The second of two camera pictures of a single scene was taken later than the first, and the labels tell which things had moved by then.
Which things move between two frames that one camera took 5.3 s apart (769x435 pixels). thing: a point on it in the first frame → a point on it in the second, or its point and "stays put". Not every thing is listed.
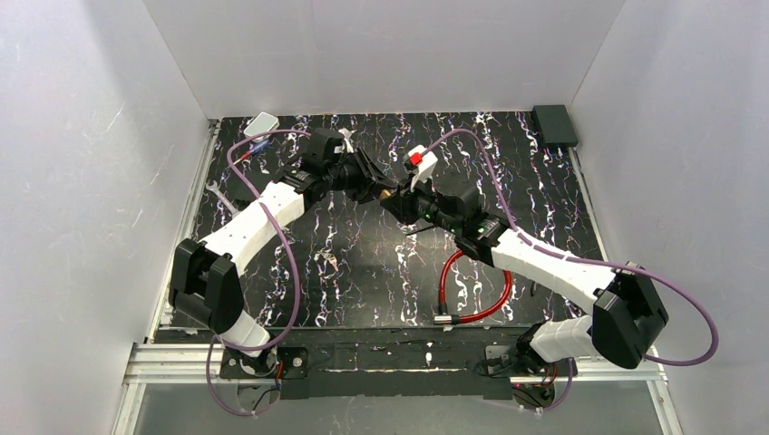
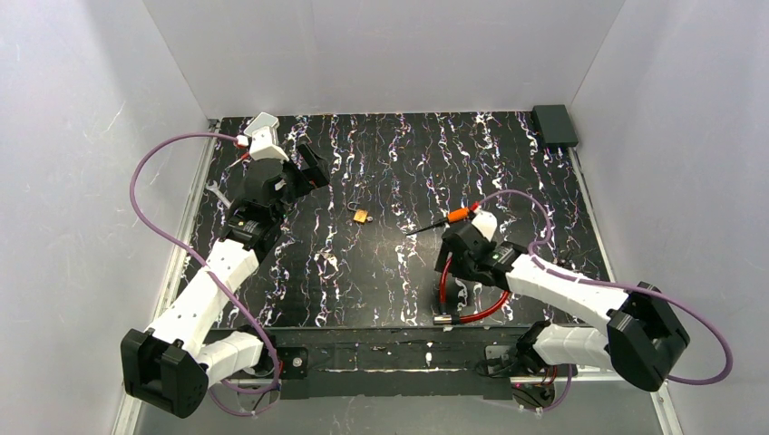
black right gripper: [410, 200] → [467, 234]
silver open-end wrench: [234, 213] stays put
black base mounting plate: [384, 363] stays put
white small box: [263, 123] stays put
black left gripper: [361, 169] → [295, 178]
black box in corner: [554, 126] stays put
